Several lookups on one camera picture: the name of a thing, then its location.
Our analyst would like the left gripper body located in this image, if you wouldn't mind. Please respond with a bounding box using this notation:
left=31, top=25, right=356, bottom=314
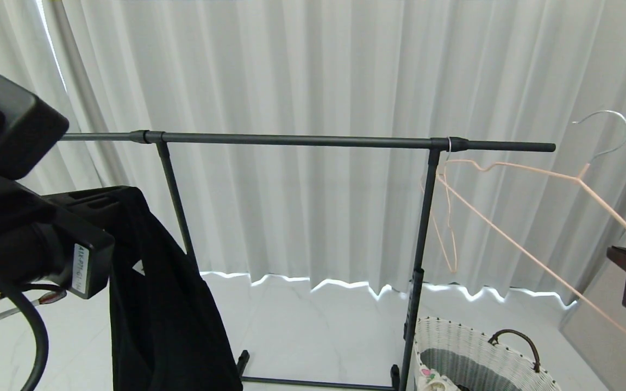
left=0, top=209, right=115, bottom=300

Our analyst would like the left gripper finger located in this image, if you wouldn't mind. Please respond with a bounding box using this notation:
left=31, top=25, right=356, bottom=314
left=47, top=186, right=139, bottom=203
left=47, top=200, right=129, bottom=239

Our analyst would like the black sleeveless top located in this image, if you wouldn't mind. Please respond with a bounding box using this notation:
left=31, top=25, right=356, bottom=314
left=109, top=187, right=244, bottom=391

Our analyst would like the pink clothes hanger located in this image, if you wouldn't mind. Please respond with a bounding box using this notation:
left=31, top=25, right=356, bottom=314
left=435, top=110, right=626, bottom=363
left=421, top=157, right=458, bottom=274

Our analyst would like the white laundry basket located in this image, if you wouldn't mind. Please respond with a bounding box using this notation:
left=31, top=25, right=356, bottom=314
left=414, top=317, right=564, bottom=391

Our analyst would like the black clothes rack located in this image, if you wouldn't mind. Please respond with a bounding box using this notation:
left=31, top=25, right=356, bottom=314
left=60, top=130, right=556, bottom=391

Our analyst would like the white curtain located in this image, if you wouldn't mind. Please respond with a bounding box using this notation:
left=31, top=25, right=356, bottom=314
left=0, top=0, right=626, bottom=305

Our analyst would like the black cable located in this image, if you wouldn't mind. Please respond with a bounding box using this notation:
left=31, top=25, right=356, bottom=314
left=0, top=255, right=50, bottom=391

